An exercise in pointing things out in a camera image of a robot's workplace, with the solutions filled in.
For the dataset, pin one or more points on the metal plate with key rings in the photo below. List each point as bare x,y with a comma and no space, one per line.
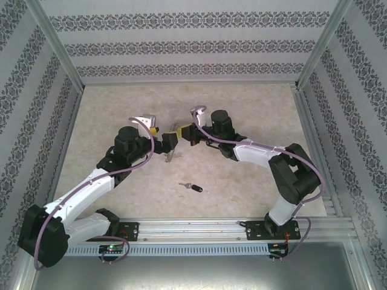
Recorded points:
169,155

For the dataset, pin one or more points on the silver key with black fob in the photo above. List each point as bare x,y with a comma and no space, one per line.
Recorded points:
197,188

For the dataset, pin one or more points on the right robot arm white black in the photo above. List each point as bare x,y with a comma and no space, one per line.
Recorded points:
257,154

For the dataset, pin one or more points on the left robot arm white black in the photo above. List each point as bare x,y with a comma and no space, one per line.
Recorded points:
90,181

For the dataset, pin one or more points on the aluminium floor strip thin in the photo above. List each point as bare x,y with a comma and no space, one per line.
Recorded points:
69,136

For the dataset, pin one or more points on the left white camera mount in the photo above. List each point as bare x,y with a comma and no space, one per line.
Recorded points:
142,122

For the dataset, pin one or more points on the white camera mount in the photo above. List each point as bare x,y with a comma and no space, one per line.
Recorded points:
200,116
142,122

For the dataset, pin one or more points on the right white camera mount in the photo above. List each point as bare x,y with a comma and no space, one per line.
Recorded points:
200,116

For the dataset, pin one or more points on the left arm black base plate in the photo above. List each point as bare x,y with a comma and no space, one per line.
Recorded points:
130,231

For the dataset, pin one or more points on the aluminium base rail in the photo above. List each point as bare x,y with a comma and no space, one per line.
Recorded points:
193,229

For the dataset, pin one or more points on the aluminium floor rail wide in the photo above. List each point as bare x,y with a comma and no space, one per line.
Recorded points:
314,151

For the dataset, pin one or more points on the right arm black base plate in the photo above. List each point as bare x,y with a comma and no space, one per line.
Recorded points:
257,231

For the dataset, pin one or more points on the aluminium frame post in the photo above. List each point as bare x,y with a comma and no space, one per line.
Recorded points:
57,42
325,42

